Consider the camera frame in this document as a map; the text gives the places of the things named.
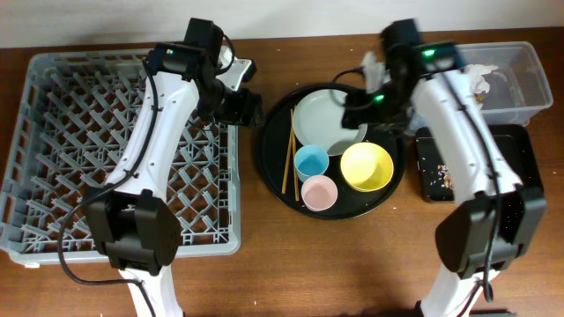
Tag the brown food scraps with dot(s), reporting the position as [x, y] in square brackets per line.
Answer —
[446, 176]

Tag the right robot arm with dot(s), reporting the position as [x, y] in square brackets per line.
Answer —
[496, 216]

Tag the grey dishwasher rack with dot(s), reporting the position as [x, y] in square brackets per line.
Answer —
[75, 117]

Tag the yellow bowl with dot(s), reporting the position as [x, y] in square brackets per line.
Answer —
[367, 167]

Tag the light blue cup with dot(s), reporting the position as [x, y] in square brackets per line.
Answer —
[311, 160]

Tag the clear plastic bin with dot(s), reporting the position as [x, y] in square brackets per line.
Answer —
[518, 89]

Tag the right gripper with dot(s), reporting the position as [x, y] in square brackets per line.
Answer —
[358, 104]

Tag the white napkin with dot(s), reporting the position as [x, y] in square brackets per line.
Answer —
[476, 74]

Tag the round black tray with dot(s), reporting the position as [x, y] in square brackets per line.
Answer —
[270, 157]

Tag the grey round plate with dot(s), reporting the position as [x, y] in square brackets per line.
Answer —
[317, 120]

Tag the left wooden chopstick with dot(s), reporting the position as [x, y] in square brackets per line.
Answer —
[289, 151]

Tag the pink cup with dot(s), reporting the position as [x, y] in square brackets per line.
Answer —
[319, 193]

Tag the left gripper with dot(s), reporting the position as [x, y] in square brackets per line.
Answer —
[246, 110]

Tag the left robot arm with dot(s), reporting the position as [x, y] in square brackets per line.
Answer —
[128, 216]

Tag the black rectangular tray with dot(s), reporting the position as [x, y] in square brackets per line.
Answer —
[512, 140]

